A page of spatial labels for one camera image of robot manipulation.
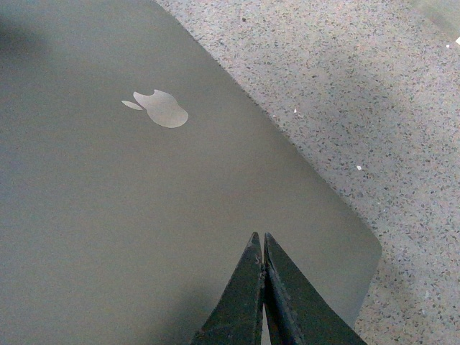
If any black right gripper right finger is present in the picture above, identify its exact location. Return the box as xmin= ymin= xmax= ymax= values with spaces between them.
xmin=264 ymin=233 xmax=365 ymax=344

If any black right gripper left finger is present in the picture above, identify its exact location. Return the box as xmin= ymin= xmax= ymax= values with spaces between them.
xmin=191 ymin=232 xmax=265 ymax=345

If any grey laptop computer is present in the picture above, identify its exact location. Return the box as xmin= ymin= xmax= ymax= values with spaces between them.
xmin=1 ymin=1 xmax=382 ymax=344

